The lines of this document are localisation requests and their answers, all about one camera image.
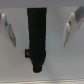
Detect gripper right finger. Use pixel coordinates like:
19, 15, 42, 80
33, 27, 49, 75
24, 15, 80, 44
63, 7, 84, 48

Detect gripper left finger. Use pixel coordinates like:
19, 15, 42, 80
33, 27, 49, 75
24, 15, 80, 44
0, 13, 18, 48

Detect black door handle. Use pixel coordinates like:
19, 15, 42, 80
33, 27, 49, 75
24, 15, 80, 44
24, 7, 50, 73

